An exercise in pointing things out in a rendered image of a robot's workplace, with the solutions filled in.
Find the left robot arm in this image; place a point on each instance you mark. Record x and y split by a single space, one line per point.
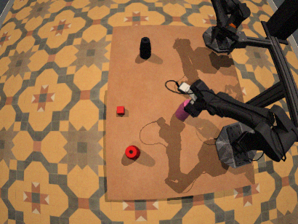
264 139

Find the small red cube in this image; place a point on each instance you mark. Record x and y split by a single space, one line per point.
120 110

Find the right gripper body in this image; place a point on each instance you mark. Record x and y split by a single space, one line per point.
224 32

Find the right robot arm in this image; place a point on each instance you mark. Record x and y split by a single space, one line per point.
222 13

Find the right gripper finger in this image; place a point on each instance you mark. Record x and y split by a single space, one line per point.
216 30
232 47

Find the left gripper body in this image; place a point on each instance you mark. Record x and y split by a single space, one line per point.
194 106

